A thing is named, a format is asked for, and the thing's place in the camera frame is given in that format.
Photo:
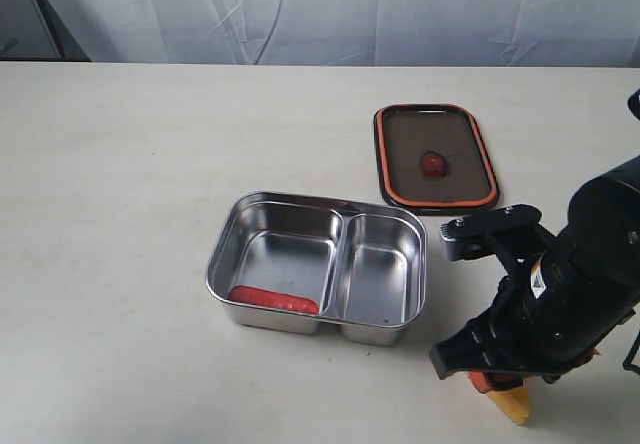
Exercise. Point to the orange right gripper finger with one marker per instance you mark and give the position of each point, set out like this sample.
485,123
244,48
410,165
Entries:
493,382
467,350

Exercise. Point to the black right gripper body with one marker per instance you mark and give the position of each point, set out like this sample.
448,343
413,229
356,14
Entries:
551,311

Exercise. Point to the dark transparent lunch box lid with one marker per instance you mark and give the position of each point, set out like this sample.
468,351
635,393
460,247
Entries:
431,159

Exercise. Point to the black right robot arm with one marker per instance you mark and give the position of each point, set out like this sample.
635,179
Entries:
605,210

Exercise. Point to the steel two-compartment lunch box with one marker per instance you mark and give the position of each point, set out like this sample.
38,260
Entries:
363,264

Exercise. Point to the white wrinkled backdrop curtain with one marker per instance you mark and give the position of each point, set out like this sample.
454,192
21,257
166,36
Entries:
325,32

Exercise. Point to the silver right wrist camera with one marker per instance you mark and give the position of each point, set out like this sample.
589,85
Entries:
466,238

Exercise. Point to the yellow toy cheese wedge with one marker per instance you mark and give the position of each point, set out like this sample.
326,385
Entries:
514,403

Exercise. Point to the red toy sausage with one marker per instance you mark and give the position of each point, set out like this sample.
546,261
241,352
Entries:
265,298

